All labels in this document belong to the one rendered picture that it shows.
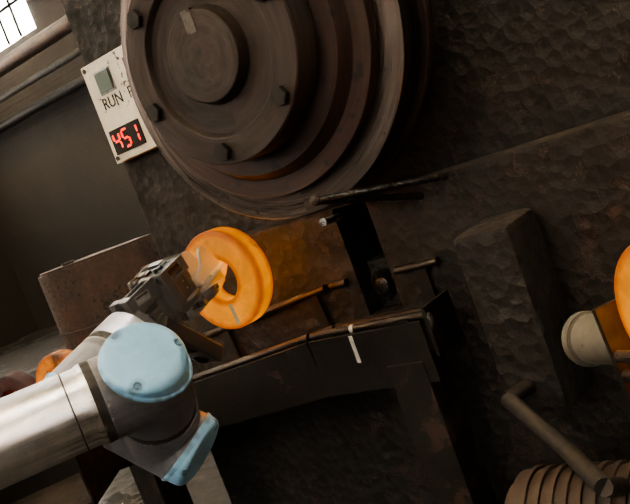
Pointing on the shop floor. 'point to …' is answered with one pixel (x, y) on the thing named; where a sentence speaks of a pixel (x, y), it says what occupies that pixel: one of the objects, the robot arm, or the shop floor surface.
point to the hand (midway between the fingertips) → (221, 266)
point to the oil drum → (93, 286)
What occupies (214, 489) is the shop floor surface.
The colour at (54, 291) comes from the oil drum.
